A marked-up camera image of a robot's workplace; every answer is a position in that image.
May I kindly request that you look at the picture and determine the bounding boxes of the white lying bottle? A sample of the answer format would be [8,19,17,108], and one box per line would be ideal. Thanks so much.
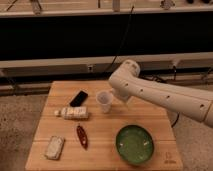
[54,107,89,120]

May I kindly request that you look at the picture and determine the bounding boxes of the white rectangular sponge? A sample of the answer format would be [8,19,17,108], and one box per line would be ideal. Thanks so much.
[45,136,65,160]

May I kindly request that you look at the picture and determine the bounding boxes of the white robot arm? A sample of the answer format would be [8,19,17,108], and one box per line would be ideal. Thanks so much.
[109,60,213,128]

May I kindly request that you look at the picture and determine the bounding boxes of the red chili pepper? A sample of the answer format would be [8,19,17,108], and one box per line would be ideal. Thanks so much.
[77,125,88,149]

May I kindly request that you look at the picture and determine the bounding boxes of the black smartphone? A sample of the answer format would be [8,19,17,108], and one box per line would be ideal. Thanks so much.
[70,91,88,107]

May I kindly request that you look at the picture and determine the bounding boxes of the wooden table board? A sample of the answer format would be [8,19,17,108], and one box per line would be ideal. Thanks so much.
[25,81,183,171]

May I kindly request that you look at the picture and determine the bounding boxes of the green ceramic bowl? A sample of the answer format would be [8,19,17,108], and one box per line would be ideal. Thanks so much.
[116,125,154,166]

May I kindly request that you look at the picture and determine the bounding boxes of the black hanging cable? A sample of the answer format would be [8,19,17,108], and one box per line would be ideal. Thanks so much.
[102,4,135,74]

